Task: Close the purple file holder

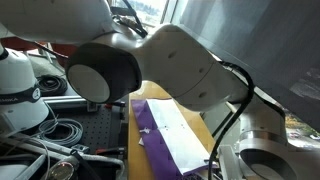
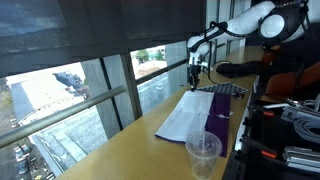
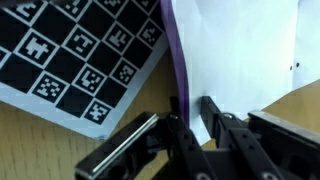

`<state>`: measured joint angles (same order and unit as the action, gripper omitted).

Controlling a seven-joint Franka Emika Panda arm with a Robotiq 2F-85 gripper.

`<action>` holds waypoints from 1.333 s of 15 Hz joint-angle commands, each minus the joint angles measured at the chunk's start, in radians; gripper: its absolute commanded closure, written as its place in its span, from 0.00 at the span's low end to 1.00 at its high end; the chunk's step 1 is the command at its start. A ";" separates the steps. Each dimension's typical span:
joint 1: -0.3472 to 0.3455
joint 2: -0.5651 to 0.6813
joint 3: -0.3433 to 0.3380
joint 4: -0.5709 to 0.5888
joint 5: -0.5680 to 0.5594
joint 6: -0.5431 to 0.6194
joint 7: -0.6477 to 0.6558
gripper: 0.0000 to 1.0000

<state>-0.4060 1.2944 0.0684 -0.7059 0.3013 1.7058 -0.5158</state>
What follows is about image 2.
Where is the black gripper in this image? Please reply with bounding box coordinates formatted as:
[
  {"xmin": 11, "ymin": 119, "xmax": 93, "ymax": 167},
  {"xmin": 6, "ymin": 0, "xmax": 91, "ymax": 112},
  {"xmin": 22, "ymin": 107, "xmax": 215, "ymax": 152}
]
[{"xmin": 186, "ymin": 53, "xmax": 207, "ymax": 92}]

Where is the purple cloth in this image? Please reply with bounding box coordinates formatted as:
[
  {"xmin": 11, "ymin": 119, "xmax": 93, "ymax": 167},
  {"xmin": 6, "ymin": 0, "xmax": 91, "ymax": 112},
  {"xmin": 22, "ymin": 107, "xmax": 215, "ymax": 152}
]
[{"xmin": 154, "ymin": 89, "xmax": 233, "ymax": 158}]

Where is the checkered calibration mat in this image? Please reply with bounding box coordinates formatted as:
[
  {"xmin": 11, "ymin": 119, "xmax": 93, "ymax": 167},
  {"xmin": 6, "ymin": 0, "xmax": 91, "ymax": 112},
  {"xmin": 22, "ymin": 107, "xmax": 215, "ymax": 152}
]
[{"xmin": 196, "ymin": 81, "xmax": 250, "ymax": 98}]

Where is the black cloth bundle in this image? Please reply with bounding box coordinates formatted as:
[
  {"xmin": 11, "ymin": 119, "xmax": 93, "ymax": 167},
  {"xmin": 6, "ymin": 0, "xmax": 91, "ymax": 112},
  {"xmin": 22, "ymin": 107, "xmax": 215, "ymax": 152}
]
[{"xmin": 215, "ymin": 60, "xmax": 268, "ymax": 79}]

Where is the clear plastic cup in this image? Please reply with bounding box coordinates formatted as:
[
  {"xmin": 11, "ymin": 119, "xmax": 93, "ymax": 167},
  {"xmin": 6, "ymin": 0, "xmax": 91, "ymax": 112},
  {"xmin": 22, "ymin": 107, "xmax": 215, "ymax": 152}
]
[{"xmin": 185, "ymin": 129, "xmax": 223, "ymax": 180}]

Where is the black clamp red tab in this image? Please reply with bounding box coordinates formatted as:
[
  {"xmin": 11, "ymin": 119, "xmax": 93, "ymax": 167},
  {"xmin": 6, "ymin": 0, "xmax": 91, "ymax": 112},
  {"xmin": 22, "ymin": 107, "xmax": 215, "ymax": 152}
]
[
  {"xmin": 247, "ymin": 104, "xmax": 276, "ymax": 118},
  {"xmin": 239, "ymin": 134, "xmax": 279, "ymax": 160}
]

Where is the orange chair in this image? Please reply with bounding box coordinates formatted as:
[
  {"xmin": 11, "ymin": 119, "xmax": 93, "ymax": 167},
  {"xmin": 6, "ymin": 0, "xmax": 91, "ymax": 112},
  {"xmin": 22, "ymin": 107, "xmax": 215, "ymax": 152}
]
[
  {"xmin": 260, "ymin": 44, "xmax": 282, "ymax": 66},
  {"xmin": 265, "ymin": 60, "xmax": 320, "ymax": 98}
]

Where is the black perforated robot table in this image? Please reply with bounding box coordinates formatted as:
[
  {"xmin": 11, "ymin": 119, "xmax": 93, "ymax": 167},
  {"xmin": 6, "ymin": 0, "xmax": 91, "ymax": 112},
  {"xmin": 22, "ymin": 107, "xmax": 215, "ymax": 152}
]
[{"xmin": 222, "ymin": 95, "xmax": 320, "ymax": 180}]

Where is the dark roller window blind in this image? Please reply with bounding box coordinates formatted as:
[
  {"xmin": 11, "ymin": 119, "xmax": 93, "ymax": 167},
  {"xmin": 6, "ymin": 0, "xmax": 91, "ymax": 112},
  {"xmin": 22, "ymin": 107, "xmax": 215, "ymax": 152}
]
[{"xmin": 0, "ymin": 0, "xmax": 208, "ymax": 78}]

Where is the metal window handrail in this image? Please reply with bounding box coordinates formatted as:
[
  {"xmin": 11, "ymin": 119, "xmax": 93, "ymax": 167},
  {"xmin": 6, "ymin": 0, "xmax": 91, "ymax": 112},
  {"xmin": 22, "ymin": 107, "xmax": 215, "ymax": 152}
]
[{"xmin": 0, "ymin": 58, "xmax": 190, "ymax": 149}]

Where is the aluminium extrusion bar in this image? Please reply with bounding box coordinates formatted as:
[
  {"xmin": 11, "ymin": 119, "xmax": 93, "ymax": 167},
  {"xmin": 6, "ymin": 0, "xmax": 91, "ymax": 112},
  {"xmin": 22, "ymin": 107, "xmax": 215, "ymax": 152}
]
[{"xmin": 282, "ymin": 145, "xmax": 320, "ymax": 173}]

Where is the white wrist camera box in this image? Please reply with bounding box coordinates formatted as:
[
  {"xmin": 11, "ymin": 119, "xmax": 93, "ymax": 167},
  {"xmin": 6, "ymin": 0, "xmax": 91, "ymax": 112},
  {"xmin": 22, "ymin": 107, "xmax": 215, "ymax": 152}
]
[{"xmin": 198, "ymin": 56, "xmax": 212, "ymax": 72}]

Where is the grey metal bracket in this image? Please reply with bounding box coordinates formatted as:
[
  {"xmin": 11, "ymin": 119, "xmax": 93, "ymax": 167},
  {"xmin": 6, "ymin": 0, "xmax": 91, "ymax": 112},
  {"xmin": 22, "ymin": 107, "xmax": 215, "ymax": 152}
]
[{"xmin": 280, "ymin": 105, "xmax": 320, "ymax": 125}]

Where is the grey cable coil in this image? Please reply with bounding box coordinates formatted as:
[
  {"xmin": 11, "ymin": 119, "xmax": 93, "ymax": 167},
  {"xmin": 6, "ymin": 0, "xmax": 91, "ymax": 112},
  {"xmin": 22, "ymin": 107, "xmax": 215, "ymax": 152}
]
[{"xmin": 292, "ymin": 117, "xmax": 320, "ymax": 145}]

